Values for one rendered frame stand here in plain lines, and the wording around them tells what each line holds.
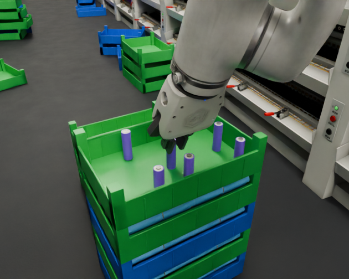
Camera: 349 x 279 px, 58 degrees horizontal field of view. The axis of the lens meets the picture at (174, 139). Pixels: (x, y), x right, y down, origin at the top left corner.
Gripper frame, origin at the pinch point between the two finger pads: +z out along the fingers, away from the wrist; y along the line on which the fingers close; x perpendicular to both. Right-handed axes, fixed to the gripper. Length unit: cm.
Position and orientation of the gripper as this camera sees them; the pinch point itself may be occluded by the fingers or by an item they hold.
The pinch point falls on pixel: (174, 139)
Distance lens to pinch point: 56.7
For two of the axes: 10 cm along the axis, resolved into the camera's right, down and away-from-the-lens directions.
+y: 8.6, -2.7, 4.3
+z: -2.1, 5.7, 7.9
